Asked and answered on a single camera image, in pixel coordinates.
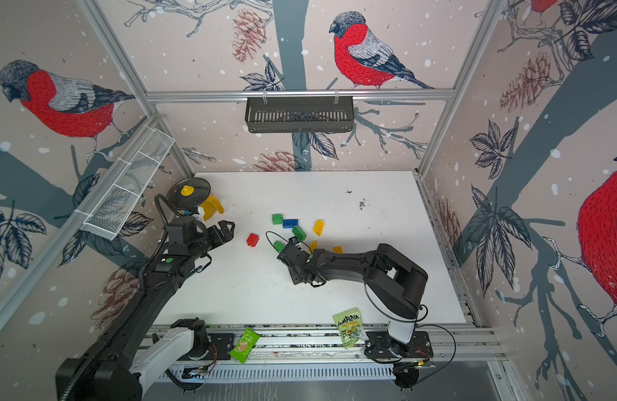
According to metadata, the red square lego brick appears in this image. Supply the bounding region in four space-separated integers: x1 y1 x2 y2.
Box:
247 233 260 247

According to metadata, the green long lego brick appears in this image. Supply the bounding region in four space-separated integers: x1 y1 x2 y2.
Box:
293 226 307 242
273 241 286 253

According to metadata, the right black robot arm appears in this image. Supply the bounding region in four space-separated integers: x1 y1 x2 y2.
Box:
273 240 432 364

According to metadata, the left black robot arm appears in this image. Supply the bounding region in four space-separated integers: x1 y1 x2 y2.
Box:
55 217 235 400

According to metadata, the blue lego brick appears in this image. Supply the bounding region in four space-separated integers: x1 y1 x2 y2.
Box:
283 219 298 229

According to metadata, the yellow curved lego upper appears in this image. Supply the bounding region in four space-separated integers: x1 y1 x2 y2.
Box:
313 220 325 237

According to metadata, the yellow pot with black lid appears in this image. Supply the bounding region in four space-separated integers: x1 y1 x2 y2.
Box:
166 177 225 222

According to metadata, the large green snack bag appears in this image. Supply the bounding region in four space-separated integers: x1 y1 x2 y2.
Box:
333 307 368 349

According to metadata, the small green snack packet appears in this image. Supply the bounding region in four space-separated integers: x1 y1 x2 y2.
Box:
230 327 261 364

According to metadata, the white wire mesh basket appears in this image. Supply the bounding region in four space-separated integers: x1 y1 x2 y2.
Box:
81 126 175 240

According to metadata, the black hanging wire basket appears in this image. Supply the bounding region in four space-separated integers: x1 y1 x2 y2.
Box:
245 96 354 134

